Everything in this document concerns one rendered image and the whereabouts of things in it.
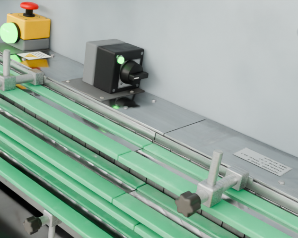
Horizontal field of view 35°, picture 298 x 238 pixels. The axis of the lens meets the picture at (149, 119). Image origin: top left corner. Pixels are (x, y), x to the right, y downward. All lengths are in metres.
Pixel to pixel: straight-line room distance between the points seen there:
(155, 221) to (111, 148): 0.13
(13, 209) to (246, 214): 0.61
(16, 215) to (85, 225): 0.28
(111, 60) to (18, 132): 0.22
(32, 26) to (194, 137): 0.49
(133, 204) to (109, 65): 0.27
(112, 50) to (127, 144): 0.20
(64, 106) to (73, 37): 0.25
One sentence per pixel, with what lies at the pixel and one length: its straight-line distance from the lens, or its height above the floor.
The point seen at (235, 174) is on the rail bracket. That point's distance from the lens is 0.66.
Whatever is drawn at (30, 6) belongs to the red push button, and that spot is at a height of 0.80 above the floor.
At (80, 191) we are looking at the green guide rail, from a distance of 0.79.
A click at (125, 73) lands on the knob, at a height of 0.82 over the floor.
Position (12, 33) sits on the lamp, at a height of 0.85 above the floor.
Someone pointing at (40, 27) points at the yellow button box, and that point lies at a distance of 1.10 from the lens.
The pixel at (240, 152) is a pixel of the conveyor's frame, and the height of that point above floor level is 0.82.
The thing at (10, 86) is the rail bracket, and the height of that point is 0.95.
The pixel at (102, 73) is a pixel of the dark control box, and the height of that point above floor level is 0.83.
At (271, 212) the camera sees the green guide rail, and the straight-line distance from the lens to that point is 0.64.
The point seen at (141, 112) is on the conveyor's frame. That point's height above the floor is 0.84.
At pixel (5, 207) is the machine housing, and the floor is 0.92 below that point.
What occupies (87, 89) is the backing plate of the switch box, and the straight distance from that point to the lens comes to 0.89.
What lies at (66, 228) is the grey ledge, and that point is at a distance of 1.01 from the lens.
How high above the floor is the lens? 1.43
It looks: 46 degrees down
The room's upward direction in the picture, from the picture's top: 107 degrees counter-clockwise
